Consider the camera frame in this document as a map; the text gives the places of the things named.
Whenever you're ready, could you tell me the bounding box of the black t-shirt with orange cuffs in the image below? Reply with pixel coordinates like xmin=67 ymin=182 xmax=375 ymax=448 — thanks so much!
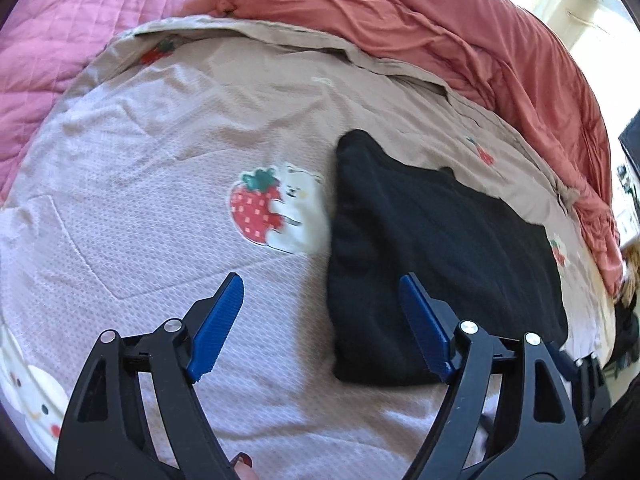
xmin=325 ymin=130 xmax=571 ymax=388

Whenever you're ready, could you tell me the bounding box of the person's left hand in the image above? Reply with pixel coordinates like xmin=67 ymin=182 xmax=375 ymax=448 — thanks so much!
xmin=234 ymin=452 xmax=259 ymax=480

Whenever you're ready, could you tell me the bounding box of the red duvet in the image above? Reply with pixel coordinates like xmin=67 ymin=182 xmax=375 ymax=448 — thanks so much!
xmin=182 ymin=0 xmax=623 ymax=296

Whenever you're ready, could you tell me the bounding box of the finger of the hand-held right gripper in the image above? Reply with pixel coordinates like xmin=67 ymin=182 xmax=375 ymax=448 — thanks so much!
xmin=547 ymin=342 xmax=613 ymax=426

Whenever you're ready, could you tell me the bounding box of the dark object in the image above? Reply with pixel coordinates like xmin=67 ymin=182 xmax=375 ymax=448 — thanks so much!
xmin=619 ymin=112 xmax=640 ymax=181

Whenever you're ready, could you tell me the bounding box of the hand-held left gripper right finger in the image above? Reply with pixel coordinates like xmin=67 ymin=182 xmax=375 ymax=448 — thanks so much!
xmin=398 ymin=272 xmax=587 ymax=480

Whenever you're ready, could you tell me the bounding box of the pink quilted pillow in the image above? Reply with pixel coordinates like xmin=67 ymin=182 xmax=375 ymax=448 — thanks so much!
xmin=0 ymin=0 xmax=211 ymax=201

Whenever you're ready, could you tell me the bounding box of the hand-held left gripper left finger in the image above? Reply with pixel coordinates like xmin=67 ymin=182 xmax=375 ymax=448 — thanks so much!
xmin=54 ymin=271 xmax=246 ymax=480

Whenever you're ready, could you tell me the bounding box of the beige strawberry print blanket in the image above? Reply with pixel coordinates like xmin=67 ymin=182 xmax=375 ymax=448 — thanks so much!
xmin=0 ymin=12 xmax=626 ymax=480

